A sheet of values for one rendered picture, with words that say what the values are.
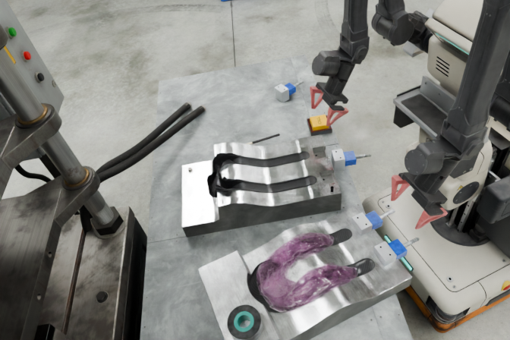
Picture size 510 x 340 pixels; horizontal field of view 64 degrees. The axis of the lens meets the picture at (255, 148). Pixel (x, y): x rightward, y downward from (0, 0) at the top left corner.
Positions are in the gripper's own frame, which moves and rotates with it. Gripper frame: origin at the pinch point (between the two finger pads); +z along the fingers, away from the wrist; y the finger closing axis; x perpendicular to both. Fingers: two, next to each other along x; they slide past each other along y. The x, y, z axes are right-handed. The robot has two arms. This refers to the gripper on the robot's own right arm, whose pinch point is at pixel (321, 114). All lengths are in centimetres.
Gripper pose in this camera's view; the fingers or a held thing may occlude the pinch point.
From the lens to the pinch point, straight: 134.7
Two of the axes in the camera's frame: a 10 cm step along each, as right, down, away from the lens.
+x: 8.7, -0.2, 4.9
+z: -3.0, 7.8, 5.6
